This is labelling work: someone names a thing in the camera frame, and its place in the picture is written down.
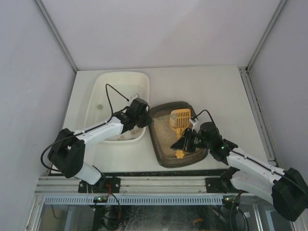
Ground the dark grey litter box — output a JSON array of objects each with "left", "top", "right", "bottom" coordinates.
[{"left": 148, "top": 101, "right": 208, "bottom": 168}]

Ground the orange plastic litter scoop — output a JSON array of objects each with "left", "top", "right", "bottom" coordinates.
[{"left": 168, "top": 108, "right": 192, "bottom": 159}]

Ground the white plastic waste tub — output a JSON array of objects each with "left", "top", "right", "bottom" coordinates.
[{"left": 83, "top": 70, "right": 150, "bottom": 144}]

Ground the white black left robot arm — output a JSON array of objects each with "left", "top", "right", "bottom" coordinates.
[{"left": 45, "top": 97, "right": 152, "bottom": 185}]

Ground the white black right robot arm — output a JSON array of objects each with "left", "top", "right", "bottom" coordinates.
[{"left": 170, "top": 122, "right": 308, "bottom": 222}]

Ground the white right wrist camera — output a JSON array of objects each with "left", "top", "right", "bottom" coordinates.
[{"left": 189, "top": 118, "right": 201, "bottom": 132}]

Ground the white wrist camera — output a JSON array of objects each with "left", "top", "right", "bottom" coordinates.
[
  {"left": 130, "top": 94, "right": 139, "bottom": 100},
  {"left": 189, "top": 118, "right": 201, "bottom": 132}
]

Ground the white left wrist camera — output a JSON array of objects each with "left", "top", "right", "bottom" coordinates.
[{"left": 130, "top": 94, "right": 139, "bottom": 100}]

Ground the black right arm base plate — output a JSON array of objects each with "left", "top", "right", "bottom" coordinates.
[{"left": 205, "top": 177, "right": 239, "bottom": 193}]

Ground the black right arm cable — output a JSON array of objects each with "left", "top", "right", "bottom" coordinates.
[{"left": 190, "top": 109, "right": 308, "bottom": 217}]

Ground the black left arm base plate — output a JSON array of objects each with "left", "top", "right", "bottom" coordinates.
[{"left": 78, "top": 177, "right": 121, "bottom": 193}]

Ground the aluminium mounting rail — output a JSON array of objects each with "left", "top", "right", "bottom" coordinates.
[{"left": 34, "top": 174, "right": 241, "bottom": 196}]

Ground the grey slotted cable duct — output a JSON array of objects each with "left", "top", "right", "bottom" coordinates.
[{"left": 44, "top": 195, "right": 224, "bottom": 205}]

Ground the left aluminium corner post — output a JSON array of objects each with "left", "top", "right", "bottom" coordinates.
[{"left": 32, "top": 0, "right": 78, "bottom": 74}]

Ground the aluminium corner post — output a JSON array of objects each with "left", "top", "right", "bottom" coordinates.
[
  {"left": 32, "top": 0, "right": 78, "bottom": 74},
  {"left": 246, "top": 0, "right": 289, "bottom": 72}
]

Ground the right aluminium corner post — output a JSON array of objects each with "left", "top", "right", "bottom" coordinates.
[{"left": 246, "top": 0, "right": 289, "bottom": 72}]

